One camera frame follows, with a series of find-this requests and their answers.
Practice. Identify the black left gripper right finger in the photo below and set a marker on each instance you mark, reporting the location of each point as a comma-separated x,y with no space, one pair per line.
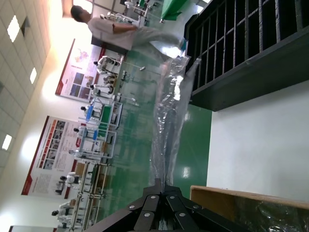
188,217

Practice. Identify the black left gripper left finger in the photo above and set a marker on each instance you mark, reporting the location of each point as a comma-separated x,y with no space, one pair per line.
144,210

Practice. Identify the grey antistatic bubble bag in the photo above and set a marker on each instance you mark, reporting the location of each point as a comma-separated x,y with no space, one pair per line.
169,120

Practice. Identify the brown cardboard box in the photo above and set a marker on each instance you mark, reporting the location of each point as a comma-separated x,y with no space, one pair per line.
212,200

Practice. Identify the bagged graphics card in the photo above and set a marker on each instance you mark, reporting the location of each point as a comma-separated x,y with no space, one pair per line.
277,217

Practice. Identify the black slotted container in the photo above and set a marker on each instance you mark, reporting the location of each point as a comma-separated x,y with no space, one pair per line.
241,84

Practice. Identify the long conveyor rack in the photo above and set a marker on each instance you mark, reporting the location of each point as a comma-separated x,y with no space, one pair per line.
91,183

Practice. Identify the white humanoid robot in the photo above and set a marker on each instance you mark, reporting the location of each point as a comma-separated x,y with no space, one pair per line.
62,210
103,61
71,177
96,90

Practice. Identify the workbench with blue green bins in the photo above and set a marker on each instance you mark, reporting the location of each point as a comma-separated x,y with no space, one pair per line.
106,116

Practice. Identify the square ceiling light panel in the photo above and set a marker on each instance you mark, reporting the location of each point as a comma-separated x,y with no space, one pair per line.
33,75
13,29
6,142

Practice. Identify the person in grey clothes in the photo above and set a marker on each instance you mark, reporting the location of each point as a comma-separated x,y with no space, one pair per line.
108,29

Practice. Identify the green covered table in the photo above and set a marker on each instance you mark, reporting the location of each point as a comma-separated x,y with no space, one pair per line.
171,9

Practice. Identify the white frame workstation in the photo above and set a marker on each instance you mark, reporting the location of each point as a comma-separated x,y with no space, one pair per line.
91,145

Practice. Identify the red-framed wall poster photo grid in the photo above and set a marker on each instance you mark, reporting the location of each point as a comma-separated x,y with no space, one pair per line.
48,149

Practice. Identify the red-framed wall poster with map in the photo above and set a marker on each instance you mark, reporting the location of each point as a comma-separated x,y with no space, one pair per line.
77,79

